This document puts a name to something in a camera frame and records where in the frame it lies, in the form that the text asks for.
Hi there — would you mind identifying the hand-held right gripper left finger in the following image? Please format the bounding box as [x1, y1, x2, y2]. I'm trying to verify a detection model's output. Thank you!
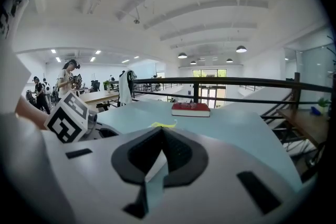
[40, 127, 163, 224]

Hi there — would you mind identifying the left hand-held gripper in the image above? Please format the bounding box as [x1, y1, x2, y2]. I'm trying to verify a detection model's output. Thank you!
[44, 90, 119, 144]

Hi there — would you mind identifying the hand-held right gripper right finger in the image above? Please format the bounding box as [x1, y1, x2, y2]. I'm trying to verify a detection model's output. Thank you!
[149, 127, 302, 224]

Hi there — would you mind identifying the white paperback booklet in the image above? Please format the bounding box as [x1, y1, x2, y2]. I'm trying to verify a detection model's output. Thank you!
[151, 119, 178, 129]

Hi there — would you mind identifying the person's left forearm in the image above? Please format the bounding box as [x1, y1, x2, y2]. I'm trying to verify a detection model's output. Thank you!
[14, 95, 50, 131]

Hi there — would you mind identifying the red hardcover book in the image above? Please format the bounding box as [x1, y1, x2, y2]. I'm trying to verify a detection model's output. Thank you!
[171, 102, 211, 118]

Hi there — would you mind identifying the light wooden desk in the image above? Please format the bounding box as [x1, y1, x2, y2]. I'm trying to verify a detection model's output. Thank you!
[78, 90, 120, 111]

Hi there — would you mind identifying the white garment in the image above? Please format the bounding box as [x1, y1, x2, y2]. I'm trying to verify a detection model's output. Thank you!
[118, 69, 137, 107]

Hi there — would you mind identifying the glass entrance door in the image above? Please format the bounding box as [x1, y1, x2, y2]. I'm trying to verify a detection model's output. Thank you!
[193, 69, 227, 108]

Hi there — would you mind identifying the black metal railing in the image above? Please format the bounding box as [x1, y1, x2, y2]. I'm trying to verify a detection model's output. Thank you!
[131, 72, 334, 113]

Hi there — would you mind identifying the person's printed white shirt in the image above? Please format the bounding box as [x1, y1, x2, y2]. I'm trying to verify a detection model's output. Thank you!
[0, 0, 29, 40]

